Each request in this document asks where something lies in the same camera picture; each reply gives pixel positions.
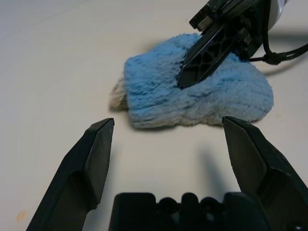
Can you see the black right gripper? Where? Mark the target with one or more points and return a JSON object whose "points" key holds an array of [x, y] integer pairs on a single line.
{"points": [[231, 12]]}

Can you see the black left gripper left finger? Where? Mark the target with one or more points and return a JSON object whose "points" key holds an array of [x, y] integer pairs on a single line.
{"points": [[79, 173]]}

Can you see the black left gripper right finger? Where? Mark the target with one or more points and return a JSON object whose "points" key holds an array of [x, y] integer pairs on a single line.
{"points": [[260, 163]]}

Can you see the blue fluffy rag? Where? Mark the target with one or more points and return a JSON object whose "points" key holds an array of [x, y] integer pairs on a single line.
{"points": [[168, 96]]}

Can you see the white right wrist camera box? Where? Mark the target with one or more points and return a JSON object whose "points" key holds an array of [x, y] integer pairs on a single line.
{"points": [[276, 13]]}

